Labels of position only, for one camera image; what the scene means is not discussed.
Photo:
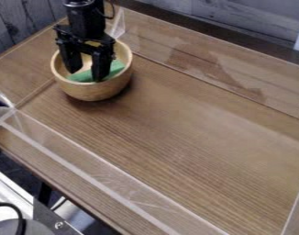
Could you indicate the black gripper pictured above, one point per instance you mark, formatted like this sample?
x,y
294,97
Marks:
x,y
85,37

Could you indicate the green rectangular block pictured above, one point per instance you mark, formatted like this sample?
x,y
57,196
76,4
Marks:
x,y
84,77

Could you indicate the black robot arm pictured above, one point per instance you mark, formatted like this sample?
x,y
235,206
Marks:
x,y
85,10

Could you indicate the brown wooden bowl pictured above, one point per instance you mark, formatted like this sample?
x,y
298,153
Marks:
x,y
93,91

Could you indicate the grey round base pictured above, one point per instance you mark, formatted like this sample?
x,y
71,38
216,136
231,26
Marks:
x,y
29,227

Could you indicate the clear acrylic barrier wall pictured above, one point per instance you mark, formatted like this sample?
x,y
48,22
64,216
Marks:
x,y
191,154

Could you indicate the grey metal bracket with screw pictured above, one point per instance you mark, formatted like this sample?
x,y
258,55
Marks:
x,y
52,221

